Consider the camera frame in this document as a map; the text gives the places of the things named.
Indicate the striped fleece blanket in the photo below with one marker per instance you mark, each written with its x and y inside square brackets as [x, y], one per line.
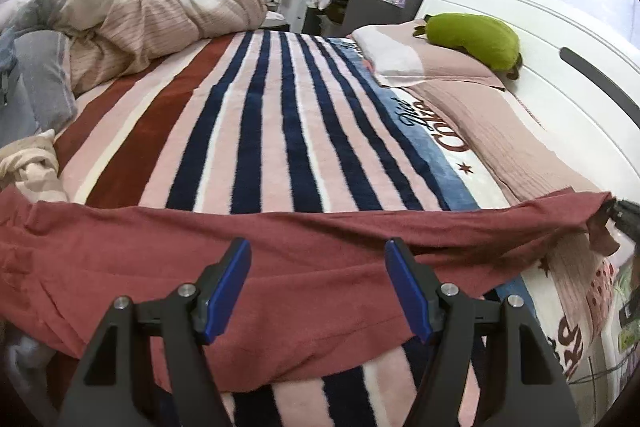
[280, 132]

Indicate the green plush toy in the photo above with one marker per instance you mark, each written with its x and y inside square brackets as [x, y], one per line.
[472, 38]

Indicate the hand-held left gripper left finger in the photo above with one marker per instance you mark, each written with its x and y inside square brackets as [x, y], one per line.
[227, 287]

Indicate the striped beige grey duvet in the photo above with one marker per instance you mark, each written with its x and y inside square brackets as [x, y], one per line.
[125, 22]

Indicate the pink white pillow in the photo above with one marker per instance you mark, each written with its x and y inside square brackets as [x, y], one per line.
[415, 57]

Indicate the cluttered dark desk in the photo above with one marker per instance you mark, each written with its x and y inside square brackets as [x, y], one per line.
[345, 2]

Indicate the beige crumpled cloth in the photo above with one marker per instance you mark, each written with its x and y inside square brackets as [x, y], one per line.
[30, 167]

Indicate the dusty red pants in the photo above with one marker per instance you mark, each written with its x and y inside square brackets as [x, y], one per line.
[280, 267]

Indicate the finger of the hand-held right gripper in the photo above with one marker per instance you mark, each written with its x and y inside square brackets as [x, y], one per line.
[625, 217]

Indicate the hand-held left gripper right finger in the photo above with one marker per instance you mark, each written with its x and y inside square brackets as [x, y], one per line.
[407, 287]

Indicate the white bed headboard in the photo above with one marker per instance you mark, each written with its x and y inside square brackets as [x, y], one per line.
[560, 72]

